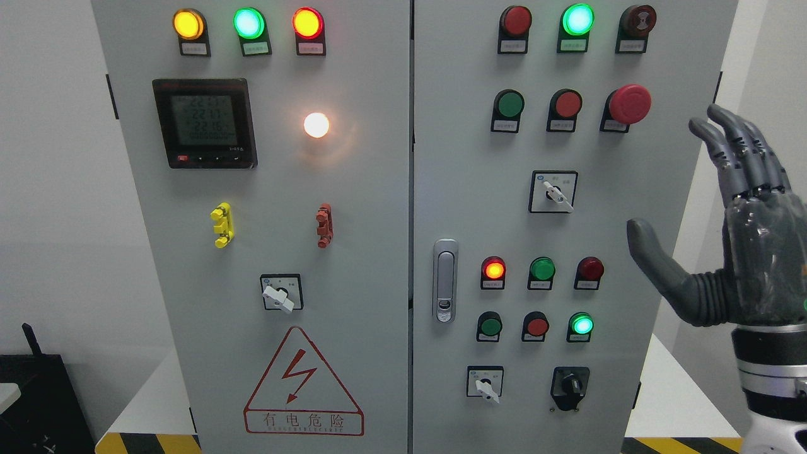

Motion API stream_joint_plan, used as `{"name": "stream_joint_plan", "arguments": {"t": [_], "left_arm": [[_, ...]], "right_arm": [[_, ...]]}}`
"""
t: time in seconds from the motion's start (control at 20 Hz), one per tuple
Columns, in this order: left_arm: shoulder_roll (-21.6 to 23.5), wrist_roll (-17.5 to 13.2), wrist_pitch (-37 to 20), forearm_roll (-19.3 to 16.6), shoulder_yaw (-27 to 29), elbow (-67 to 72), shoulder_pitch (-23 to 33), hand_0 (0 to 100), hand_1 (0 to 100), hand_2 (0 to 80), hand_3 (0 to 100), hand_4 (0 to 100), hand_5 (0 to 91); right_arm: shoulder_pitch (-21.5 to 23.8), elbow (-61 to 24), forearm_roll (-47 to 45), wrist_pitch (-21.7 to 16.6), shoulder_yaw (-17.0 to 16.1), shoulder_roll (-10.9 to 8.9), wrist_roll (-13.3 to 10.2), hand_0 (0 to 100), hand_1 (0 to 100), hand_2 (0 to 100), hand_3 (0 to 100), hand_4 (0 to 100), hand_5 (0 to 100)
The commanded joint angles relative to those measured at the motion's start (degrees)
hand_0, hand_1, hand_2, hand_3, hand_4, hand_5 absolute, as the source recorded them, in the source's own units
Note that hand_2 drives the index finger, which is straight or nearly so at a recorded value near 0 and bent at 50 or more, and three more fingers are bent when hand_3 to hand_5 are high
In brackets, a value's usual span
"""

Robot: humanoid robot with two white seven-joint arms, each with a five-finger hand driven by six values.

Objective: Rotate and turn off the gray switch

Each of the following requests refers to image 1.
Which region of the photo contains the red push button upper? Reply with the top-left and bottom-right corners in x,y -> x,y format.
547,88 -> 583,133

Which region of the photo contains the green lit indicator top right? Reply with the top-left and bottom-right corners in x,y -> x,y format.
556,3 -> 596,54

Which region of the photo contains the black digital power meter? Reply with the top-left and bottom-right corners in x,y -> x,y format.
152,78 -> 258,169

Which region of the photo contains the green indicator light top left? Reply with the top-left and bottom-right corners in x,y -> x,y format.
233,8 -> 273,57

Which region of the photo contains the green push button upper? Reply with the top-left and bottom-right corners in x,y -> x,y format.
490,89 -> 525,133

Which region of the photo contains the gray rotary switch left door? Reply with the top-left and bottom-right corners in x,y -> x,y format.
260,273 -> 305,314

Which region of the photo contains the dark red indicator top right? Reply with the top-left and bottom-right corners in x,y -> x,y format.
497,5 -> 532,55

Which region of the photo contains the black box with antenna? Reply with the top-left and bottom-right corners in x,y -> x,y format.
1,323 -> 95,453

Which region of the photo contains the red lit indicator middle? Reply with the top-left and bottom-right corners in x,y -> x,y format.
480,256 -> 507,290

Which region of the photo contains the green push button lower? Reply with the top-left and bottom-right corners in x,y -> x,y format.
476,311 -> 502,342

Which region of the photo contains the red terminal clip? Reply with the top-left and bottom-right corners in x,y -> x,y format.
315,203 -> 334,249

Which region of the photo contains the red push button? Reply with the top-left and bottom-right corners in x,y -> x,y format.
547,88 -> 583,133
521,312 -> 550,342

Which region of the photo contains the white glowing indicator light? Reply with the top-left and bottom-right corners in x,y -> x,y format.
303,112 -> 330,139

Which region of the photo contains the green unlit indicator middle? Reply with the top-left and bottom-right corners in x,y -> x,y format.
527,256 -> 557,291

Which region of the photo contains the gray rotary switch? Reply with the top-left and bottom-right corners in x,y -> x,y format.
466,365 -> 504,404
528,170 -> 579,214

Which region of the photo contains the gray robotic hand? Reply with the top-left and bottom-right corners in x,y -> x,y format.
627,104 -> 806,327

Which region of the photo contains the red emergency stop button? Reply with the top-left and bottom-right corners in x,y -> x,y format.
600,84 -> 652,133

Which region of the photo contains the black selector switch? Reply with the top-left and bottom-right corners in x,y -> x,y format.
550,367 -> 591,411

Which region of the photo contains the green lit indicator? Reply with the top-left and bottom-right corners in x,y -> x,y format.
567,312 -> 595,343
556,3 -> 596,54

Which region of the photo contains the red push button lower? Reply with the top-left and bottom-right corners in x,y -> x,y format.
521,312 -> 550,342

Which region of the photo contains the red electric hazard warning sticker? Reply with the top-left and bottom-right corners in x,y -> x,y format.
244,327 -> 365,437

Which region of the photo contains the dark red buzzer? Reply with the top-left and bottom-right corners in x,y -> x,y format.
615,4 -> 657,54

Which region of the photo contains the red indicator light top left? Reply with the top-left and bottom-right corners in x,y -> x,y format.
292,6 -> 327,57

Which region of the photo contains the silver door latch handle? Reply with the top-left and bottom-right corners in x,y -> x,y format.
432,238 -> 458,323

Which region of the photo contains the yellow terminal clip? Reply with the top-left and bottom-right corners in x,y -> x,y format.
210,203 -> 235,249

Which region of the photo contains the yellow indicator light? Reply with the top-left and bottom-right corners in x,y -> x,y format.
172,8 -> 211,57

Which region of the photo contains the green lit indicator lower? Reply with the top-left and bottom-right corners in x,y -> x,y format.
567,312 -> 595,343

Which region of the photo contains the green push button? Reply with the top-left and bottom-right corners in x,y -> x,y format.
490,89 -> 525,133
476,311 -> 502,342

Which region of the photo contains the gray electrical cabinet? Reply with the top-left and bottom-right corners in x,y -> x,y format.
91,1 -> 737,453

